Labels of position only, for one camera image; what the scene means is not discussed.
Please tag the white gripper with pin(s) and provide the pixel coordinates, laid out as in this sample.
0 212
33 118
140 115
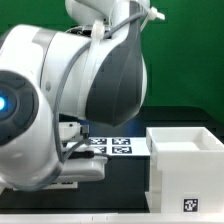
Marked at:
83 170

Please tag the white fiducial marker sheet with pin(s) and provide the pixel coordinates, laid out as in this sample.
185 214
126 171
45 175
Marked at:
121 146

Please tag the white drawer with knob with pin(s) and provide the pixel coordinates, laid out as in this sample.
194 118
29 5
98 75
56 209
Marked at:
52 186

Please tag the white drawer cabinet box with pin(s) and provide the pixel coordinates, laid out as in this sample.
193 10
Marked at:
186 170

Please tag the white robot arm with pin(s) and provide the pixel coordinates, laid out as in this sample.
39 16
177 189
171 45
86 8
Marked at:
52 84

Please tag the white L-shaped corner fence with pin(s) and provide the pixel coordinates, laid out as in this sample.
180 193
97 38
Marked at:
212 218

